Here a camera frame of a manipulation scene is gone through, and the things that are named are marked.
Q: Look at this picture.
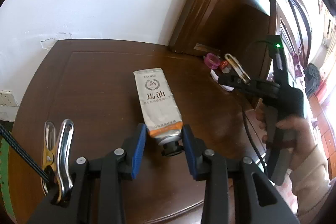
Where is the silver hand cream tube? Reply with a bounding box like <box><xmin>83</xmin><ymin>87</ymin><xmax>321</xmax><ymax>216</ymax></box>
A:
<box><xmin>133</xmin><ymin>68</ymin><xmax>183</xmax><ymax>156</ymax></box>

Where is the right forearm beige sleeve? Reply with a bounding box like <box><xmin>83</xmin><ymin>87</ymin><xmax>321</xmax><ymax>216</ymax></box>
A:
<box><xmin>290</xmin><ymin>146</ymin><xmax>334</xmax><ymax>223</ymax></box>

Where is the right hand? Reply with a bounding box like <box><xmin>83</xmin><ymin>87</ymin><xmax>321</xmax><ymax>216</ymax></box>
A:
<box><xmin>262</xmin><ymin>115</ymin><xmax>316</xmax><ymax>171</ymax></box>

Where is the right metal clip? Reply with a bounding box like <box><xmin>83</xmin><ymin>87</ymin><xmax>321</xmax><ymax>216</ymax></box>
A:
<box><xmin>224</xmin><ymin>53</ymin><xmax>251</xmax><ymax>84</ymax></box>

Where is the metal clip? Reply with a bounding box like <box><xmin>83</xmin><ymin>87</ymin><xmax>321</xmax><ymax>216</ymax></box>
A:
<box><xmin>41</xmin><ymin>119</ymin><xmax>75</xmax><ymax>204</ymax></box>
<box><xmin>224</xmin><ymin>53</ymin><xmax>251</xmax><ymax>84</ymax></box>

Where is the left metal clip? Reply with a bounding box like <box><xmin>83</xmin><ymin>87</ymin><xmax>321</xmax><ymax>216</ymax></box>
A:
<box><xmin>41</xmin><ymin>119</ymin><xmax>75</xmax><ymax>204</ymax></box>

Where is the dark wooden headboard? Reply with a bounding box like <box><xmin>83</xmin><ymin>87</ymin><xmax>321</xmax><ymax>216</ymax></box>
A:
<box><xmin>169</xmin><ymin>0</ymin><xmax>311</xmax><ymax>79</ymax></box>

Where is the black braided cable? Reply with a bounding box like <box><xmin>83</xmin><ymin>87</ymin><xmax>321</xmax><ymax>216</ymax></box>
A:
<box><xmin>0</xmin><ymin>123</ymin><xmax>51</xmax><ymax>184</ymax></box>

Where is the white wall socket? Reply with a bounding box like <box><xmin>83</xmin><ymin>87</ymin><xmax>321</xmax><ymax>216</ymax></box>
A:
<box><xmin>0</xmin><ymin>90</ymin><xmax>18</xmax><ymax>107</ymax></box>

